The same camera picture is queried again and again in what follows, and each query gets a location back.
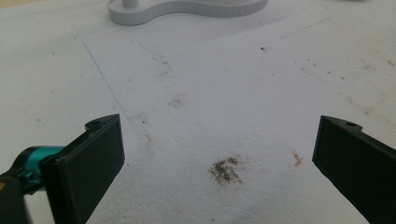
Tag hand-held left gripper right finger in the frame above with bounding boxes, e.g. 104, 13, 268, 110
312, 115, 396, 224

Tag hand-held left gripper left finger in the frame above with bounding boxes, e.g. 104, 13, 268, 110
38, 113, 126, 224

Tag white ribbed stand base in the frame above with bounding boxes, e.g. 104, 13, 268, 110
106, 0, 269, 26

